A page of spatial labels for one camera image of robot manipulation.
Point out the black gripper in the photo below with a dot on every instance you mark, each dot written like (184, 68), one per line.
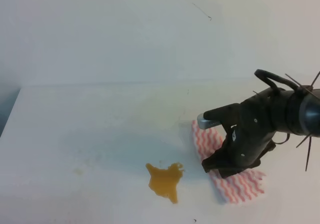
(250, 127)

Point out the pink white striped rag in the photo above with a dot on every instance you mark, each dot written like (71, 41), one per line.
(237, 189)

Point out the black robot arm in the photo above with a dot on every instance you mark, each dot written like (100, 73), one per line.
(303, 114)

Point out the brown coffee stain puddle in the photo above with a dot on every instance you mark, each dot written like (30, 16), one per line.
(163, 182)

